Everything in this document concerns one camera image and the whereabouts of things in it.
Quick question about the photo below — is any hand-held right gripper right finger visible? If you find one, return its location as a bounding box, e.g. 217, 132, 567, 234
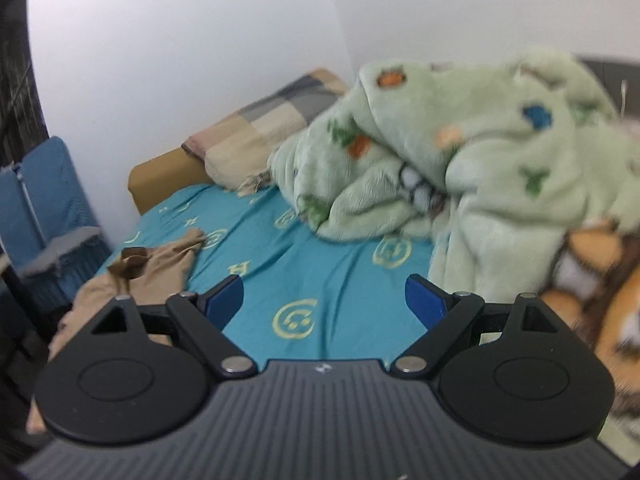
390, 274, 558, 378

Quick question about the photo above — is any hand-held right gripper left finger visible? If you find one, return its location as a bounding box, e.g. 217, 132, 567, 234
90, 274, 258, 378

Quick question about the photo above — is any tan printed shirt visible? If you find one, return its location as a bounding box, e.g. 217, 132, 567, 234
27, 229, 207, 433

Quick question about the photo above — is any bed with teal patterned sheet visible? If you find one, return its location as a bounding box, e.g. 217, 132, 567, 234
95, 182, 451, 361

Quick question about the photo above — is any tan padded headboard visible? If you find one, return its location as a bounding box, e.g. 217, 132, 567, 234
128, 147, 216, 215

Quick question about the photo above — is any green printed fleece blanket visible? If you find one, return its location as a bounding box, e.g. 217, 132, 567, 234
267, 47, 640, 311

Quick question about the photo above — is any grey seat cushion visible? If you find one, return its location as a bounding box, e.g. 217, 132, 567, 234
20, 226, 104, 279

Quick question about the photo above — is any plaid pillow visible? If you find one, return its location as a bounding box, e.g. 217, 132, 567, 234
181, 67, 351, 197

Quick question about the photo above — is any orange tiger print blanket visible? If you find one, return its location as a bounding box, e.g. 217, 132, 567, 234
540, 219, 640, 417

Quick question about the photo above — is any blue covered chair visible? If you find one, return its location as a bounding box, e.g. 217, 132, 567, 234
0, 162, 37, 263
20, 136, 113, 307

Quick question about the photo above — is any dark grey furniture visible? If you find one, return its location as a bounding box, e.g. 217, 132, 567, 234
575, 54, 640, 122

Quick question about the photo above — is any dark window with metal grille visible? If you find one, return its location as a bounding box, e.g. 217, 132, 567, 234
0, 0, 52, 171

